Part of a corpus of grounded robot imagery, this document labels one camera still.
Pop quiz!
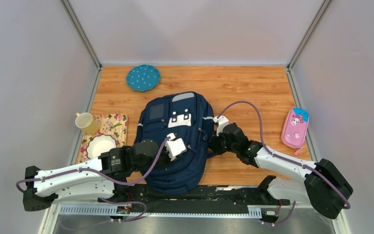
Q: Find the yellow mug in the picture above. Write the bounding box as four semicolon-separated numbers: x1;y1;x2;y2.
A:
75;113;100;135

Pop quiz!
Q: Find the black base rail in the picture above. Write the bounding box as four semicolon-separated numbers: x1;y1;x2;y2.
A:
108;184;290;215

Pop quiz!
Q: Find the teal polka dot plate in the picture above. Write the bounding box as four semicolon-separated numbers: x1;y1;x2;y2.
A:
126;64;161;92

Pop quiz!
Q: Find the navy blue backpack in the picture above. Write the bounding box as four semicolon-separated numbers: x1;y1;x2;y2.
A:
135;92;214;195

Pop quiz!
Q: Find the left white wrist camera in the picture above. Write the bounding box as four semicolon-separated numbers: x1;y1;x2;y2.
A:
165;133;187;161

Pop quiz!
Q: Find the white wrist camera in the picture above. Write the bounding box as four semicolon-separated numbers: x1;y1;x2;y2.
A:
165;133;187;161
213;115;229;136

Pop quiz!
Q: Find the floral placemat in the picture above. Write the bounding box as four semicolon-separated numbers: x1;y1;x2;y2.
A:
75;114;128;164

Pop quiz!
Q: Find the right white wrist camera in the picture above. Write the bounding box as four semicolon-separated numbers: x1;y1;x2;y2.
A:
213;115;229;136

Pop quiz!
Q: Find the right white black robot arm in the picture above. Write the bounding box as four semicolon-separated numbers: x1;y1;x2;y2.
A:
209;123;354;219

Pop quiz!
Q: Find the white scalloped bowl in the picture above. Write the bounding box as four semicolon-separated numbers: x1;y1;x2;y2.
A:
86;135;116;159

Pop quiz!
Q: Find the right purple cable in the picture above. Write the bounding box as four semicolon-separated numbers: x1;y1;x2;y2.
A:
216;100;352;227

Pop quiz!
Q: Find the pink cartoon pencil case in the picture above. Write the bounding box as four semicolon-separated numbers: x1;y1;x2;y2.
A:
281;107;309;155

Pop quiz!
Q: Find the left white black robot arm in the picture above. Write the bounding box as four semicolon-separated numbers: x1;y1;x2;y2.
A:
16;136;186;212

